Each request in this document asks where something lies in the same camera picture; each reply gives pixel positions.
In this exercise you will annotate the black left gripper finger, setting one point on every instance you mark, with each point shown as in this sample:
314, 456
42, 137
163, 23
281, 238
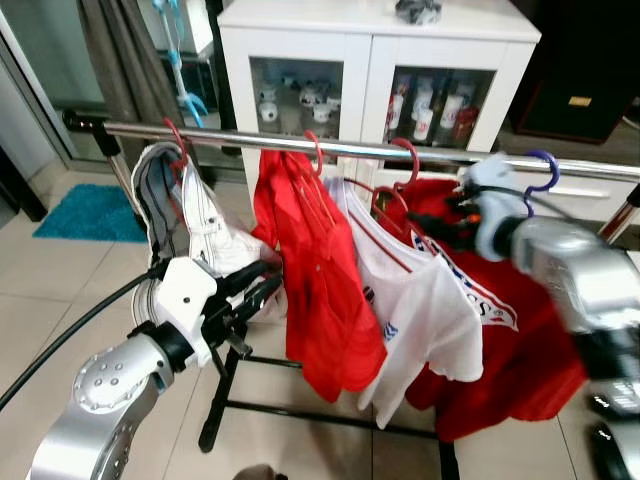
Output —
262, 297
250, 276

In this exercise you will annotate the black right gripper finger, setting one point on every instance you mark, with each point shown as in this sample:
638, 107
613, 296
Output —
438, 237
428, 219

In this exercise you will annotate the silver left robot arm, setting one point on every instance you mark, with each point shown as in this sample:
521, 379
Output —
100, 400

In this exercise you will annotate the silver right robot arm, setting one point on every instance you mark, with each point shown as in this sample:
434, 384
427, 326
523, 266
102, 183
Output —
580, 280

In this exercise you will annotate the purple hanger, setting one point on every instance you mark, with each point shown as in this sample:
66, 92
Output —
554, 170

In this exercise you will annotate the plain red shirt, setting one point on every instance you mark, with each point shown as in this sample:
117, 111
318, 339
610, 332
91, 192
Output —
320, 290

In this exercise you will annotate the white grey jacket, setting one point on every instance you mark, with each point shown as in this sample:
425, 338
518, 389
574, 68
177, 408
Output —
205, 225

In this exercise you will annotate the white t-shirt red trim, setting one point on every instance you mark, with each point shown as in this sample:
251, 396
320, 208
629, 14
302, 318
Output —
420, 310

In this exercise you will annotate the white low drawer cabinet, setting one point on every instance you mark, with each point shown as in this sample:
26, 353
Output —
600, 203

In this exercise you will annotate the red t-shirt triangle print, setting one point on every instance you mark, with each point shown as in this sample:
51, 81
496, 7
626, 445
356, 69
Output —
530, 380

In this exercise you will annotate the blue floor mat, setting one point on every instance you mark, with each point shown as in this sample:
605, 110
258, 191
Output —
90, 215

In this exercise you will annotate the white glass-door cabinet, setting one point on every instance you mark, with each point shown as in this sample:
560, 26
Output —
360, 60

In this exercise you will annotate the black speaker cabinet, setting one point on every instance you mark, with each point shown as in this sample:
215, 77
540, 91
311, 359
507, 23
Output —
580, 60

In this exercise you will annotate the dark grey ornament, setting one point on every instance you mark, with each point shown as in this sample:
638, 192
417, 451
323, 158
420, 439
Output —
418, 10

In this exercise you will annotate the light blue clothes pole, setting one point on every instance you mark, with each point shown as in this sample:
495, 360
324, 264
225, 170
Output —
176, 62

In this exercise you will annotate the grey-brown curtain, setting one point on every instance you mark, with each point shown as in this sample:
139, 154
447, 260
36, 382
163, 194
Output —
120, 70

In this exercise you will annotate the black metal bar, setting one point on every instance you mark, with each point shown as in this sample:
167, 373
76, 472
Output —
15, 185

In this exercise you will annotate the sliding glass door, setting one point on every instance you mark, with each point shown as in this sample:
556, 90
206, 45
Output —
45, 60

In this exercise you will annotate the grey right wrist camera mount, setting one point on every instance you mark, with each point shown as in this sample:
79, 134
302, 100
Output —
500, 215

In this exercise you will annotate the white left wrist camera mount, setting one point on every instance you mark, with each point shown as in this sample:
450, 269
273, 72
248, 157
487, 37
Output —
185, 295

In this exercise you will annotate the steel clothes rack black frame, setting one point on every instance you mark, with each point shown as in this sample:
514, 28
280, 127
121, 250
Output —
230, 137

